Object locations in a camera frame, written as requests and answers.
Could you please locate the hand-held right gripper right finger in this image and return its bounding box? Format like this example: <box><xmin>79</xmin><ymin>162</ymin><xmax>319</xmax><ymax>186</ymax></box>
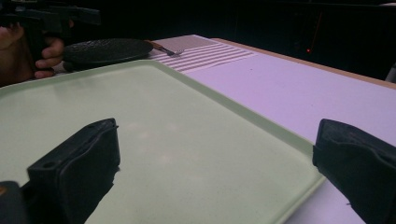
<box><xmin>312</xmin><ymin>118</ymin><xmax>396</xmax><ymax>224</ymax></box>

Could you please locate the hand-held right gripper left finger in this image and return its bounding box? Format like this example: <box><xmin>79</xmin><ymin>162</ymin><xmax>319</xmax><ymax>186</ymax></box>
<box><xmin>26</xmin><ymin>118</ymin><xmax>121</xmax><ymax>224</ymax></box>

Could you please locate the black oval pad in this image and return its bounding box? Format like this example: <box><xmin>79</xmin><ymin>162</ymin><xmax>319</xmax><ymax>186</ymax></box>
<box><xmin>63</xmin><ymin>37</ymin><xmax>155</xmax><ymax>72</ymax></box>

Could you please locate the pale green tray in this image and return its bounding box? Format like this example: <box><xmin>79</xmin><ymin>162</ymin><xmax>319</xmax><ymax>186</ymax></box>
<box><xmin>0</xmin><ymin>59</ymin><xmax>327</xmax><ymax>224</ymax></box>

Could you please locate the fork with wooden handle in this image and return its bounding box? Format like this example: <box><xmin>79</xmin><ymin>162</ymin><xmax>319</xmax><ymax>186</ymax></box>
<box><xmin>144</xmin><ymin>39</ymin><xmax>185</xmax><ymax>58</ymax></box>

